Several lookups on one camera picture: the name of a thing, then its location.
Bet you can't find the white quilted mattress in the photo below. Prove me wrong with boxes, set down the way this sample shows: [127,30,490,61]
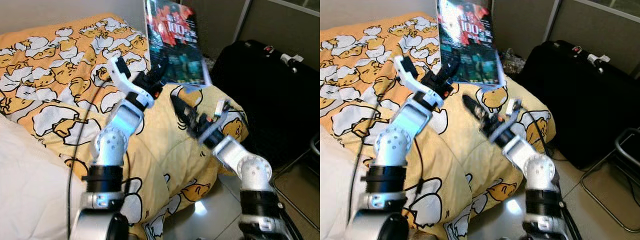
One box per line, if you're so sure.
[320,130,361,240]
[0,115,83,240]

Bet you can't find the white suitcase tag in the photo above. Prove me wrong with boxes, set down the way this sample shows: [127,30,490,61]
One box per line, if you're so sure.
[587,52,612,66]
[281,53,304,67]

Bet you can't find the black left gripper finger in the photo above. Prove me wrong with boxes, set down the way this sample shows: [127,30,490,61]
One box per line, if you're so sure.
[149,56,169,83]
[440,52,462,81]

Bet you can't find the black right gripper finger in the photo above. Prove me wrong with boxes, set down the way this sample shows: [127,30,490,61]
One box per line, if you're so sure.
[170,95,197,132]
[462,95,488,128]

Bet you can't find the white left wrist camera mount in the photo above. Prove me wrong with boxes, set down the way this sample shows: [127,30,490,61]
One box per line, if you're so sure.
[392,55,443,108]
[106,55,153,110]

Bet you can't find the grey sliding wardrobe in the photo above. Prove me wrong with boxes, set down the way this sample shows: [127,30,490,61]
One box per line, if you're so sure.
[182,0,321,76]
[490,0,640,76]

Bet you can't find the glossy red and green magazine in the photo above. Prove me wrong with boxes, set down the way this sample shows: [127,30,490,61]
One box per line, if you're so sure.
[144,0,212,91]
[436,0,506,90]

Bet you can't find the metal wire rack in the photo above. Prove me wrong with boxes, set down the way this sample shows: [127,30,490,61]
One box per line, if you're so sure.
[580,127,640,206]
[272,135,321,231]

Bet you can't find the yellow egg-cartoon duvet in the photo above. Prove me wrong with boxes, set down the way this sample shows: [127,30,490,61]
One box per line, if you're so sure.
[320,11,557,240]
[0,12,251,240]

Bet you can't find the black suitcase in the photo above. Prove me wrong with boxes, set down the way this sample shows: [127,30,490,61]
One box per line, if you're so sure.
[210,40,321,168]
[515,40,640,171]

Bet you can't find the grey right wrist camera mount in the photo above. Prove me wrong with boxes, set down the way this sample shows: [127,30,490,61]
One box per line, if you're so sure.
[197,99,232,146]
[487,97,523,146]

